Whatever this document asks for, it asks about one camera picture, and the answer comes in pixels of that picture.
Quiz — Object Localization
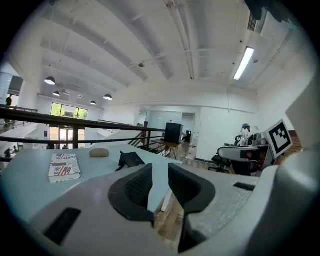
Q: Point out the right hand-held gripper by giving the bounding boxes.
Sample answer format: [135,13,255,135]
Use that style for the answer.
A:
[216,118,294,176]

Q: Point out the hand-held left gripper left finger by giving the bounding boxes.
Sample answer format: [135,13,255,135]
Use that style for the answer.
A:
[29,163,179,256]

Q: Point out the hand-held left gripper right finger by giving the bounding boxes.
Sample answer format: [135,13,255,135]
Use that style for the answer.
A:
[167,162,261,253]

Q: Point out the black device with cable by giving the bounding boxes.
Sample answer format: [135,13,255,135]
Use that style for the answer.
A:
[115,150,146,172]

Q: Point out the black office chair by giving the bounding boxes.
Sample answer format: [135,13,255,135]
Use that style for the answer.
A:
[208,154,231,174]

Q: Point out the white table leg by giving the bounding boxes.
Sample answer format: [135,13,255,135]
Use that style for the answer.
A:
[160,187,174,213]

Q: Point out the printed flag box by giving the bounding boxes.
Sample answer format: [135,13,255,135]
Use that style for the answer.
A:
[48,153,82,184]

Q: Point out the beige oval pad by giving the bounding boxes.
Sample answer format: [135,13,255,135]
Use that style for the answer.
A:
[89,148,111,158]

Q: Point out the wooden side table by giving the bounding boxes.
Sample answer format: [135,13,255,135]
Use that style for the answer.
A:
[150,139,181,160]

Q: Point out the long fluorescent ceiling light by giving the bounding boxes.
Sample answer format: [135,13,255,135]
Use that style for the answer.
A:
[232,46,256,81]

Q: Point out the glass entrance door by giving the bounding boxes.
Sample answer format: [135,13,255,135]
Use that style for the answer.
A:
[48,126,75,150]

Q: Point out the black cabinet box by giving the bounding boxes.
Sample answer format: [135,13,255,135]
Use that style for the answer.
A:
[164,122,183,145]

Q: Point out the black metal railing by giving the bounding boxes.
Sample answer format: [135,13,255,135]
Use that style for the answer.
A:
[0,106,166,163]

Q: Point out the large window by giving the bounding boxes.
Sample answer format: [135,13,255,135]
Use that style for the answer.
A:
[50,102,89,120]

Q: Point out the ceiling air vent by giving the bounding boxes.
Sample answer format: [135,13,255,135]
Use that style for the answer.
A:
[246,11,259,33]

